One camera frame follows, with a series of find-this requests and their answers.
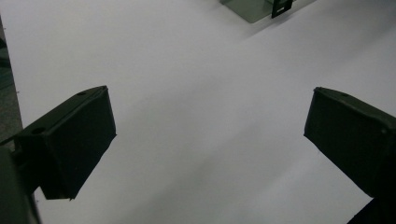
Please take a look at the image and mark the clear plastic box, black latches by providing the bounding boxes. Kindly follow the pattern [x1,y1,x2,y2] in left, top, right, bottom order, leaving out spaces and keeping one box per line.
[219,0,295,24]

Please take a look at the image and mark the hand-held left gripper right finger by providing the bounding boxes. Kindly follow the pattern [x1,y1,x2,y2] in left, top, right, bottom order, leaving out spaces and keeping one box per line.
[304,86,396,200]

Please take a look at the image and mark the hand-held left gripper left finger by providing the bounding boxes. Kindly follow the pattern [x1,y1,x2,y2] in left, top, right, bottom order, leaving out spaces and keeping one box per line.
[13,85,118,201]

